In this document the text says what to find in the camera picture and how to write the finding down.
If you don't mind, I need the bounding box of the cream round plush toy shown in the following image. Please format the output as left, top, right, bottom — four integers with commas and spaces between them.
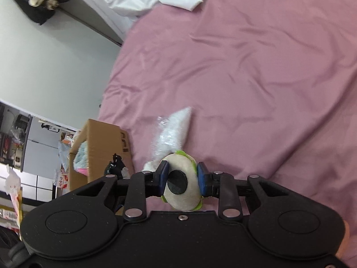
160, 150, 203, 212

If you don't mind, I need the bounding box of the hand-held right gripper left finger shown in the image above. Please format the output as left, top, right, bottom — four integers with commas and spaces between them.
71, 160, 170, 220

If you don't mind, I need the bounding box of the brown cardboard box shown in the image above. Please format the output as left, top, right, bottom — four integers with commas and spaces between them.
68, 119, 136, 194

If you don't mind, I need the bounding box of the clear bag of white stuffing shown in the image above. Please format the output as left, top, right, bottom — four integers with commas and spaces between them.
152, 107, 193, 157

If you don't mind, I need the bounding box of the printed plastic bag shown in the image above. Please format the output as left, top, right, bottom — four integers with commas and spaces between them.
52, 132, 82, 191

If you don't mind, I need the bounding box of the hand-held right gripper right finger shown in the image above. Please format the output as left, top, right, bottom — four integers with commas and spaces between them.
197, 161, 291, 220

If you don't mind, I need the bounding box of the grey pink paw plush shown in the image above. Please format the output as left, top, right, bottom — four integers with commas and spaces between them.
73, 142, 90, 176

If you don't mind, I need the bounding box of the pink bed sheet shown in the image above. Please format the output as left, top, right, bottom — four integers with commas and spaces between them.
98, 0, 357, 268

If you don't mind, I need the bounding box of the white cabinet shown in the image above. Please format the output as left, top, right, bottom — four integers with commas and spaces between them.
21, 116, 82, 202

